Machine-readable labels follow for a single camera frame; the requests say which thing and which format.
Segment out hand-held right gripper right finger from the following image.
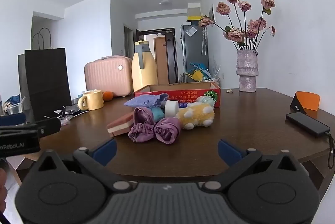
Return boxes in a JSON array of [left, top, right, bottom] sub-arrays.
[[200, 139, 304, 192]]

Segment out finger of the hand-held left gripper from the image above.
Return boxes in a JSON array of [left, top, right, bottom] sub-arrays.
[[36, 117, 61, 137]]

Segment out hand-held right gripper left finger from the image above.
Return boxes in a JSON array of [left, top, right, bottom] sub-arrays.
[[34, 139, 138, 193]]

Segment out pink layered sponge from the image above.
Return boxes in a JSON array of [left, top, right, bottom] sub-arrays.
[[107, 112, 135, 137]]

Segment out white and yellow plush toy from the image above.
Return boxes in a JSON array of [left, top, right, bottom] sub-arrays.
[[175, 103, 215, 130]]

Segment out mauve satin scrunchie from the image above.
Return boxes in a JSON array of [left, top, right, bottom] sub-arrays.
[[128, 107, 182, 145]]

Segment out light blue plush toy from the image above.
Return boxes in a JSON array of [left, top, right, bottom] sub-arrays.
[[150, 107, 166, 122]]

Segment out lavender cloth pouch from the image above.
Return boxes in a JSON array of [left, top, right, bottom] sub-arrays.
[[124, 93, 169, 109]]

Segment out printed cardboard box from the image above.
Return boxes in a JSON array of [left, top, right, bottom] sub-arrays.
[[134, 82, 221, 108]]

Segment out white round plush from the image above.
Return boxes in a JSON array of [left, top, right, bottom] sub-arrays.
[[164, 100, 179, 118]]

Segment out pile of small wrappers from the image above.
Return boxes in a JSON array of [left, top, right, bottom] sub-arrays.
[[52, 106, 79, 125]]

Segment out clear plastic cup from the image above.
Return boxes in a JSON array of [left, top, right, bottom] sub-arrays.
[[6, 103, 24, 116]]

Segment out black paper bag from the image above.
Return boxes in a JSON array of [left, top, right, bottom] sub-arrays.
[[18, 27, 72, 122]]

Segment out yellow mug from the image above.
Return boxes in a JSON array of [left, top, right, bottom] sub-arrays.
[[78, 90, 104, 111]]

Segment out pink suitcase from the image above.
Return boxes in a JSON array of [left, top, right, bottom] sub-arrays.
[[84, 56, 133, 97]]

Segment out black power bank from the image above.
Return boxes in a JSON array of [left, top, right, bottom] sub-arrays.
[[285, 112, 331, 138]]

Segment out yellow and blue bag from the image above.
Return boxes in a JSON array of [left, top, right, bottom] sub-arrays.
[[190, 63, 207, 81]]

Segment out purple ribbed vase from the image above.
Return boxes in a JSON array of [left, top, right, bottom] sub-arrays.
[[236, 50, 259, 93]]

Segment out yellow thermos jug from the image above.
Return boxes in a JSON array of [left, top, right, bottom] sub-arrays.
[[131, 41, 159, 93]]

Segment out orange and black box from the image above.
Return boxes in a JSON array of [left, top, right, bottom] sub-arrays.
[[290, 91, 321, 114]]

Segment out grey refrigerator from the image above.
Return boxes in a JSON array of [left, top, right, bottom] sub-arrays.
[[180, 24, 210, 83]]

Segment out brown wooden door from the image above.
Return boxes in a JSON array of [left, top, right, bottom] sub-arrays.
[[154, 37, 169, 84]]

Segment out dried pink roses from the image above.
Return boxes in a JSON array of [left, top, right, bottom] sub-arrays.
[[198, 0, 276, 51]]

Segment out yellow and white box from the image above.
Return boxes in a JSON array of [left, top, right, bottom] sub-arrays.
[[187, 3, 201, 22]]

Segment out black cable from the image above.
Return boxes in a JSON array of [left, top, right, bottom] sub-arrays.
[[325, 131, 335, 168]]

